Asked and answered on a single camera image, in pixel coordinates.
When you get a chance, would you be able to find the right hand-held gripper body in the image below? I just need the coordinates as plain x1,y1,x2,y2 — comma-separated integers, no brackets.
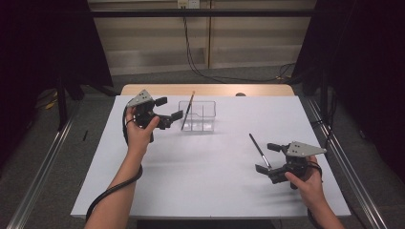
268,140,329,191

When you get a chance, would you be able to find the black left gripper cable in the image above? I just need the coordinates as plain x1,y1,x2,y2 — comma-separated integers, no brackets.
85,106,144,223

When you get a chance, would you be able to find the aluminium floor rail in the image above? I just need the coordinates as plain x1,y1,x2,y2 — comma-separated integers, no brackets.
5,100,82,229
305,94,389,229

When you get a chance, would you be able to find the white wall socket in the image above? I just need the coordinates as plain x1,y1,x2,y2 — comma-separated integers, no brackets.
177,0,202,10

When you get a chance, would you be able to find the black power cable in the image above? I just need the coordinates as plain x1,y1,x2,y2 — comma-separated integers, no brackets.
181,7,295,84

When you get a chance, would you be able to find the clear plastic divided holder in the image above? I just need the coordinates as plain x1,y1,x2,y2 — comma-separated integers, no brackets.
178,99,217,134

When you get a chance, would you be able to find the person's right hand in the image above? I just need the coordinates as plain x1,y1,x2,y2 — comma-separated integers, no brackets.
284,155,325,210

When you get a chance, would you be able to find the black curtain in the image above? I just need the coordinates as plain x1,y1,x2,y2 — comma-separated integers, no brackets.
0,0,114,166
291,0,405,175

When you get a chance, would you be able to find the black stand post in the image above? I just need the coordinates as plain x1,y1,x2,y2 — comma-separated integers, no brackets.
56,74,69,132

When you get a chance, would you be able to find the black pen with silver band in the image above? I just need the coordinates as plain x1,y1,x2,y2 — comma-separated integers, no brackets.
248,133,273,170

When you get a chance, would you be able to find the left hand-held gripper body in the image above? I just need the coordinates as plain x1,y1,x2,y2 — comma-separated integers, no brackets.
126,89,161,143

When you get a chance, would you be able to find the person's left hand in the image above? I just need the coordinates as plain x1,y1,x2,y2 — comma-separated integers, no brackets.
124,106,161,156

